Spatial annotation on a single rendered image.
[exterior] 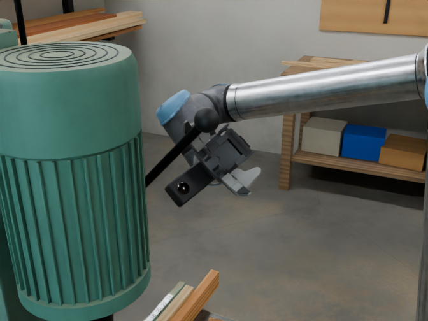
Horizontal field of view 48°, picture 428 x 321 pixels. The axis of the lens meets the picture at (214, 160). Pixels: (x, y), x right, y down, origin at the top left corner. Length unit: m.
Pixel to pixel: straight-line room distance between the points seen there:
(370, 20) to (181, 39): 1.53
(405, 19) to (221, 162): 2.95
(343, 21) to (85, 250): 3.31
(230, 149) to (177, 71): 3.44
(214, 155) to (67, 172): 0.37
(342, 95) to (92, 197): 0.60
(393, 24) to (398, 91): 2.73
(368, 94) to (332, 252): 2.00
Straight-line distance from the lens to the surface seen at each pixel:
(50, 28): 3.30
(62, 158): 0.52
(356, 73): 1.00
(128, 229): 0.59
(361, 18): 3.72
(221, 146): 0.85
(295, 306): 2.50
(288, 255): 2.84
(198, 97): 1.10
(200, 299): 1.07
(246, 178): 0.81
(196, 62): 4.17
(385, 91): 0.98
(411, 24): 3.69
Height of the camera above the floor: 1.62
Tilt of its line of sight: 24 degrees down
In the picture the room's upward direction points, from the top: straight up
